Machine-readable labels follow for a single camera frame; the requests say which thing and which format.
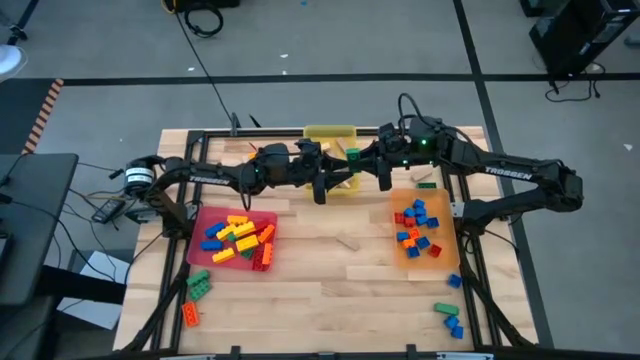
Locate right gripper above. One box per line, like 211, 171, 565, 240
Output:
359, 118, 447, 192

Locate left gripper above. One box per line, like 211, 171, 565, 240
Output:
254, 141, 354, 205

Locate red large brick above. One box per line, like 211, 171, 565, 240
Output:
251, 247, 271, 273

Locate yellow translucent plastic bin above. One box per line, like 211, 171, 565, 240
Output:
302, 124, 361, 197

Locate orange translucent plastic bin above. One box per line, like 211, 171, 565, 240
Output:
391, 188, 461, 271

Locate pink translucent plastic bin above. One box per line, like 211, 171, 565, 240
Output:
185, 205, 280, 274

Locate black floor equipment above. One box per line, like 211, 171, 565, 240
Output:
162, 0, 242, 14

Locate black power supply brick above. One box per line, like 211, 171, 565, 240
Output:
92, 199, 126, 224

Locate black equipment case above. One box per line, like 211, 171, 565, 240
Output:
519, 0, 640, 76

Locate white paper sheet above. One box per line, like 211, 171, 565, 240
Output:
56, 249, 132, 332

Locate striped hazard tape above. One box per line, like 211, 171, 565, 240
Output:
21, 77, 66, 155

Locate black desk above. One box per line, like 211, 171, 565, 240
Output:
0, 152, 80, 307

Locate white round fan base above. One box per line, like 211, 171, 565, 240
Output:
0, 43, 29, 82

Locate black stand leg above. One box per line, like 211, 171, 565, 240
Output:
5, 0, 41, 46

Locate black metal table frame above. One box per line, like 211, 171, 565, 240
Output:
119, 127, 539, 360

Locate long black floor cable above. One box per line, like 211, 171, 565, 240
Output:
172, 9, 237, 129

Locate coiled black cable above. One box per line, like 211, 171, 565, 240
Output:
183, 7, 225, 39

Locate black power cable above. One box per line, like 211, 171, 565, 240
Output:
544, 62, 607, 104

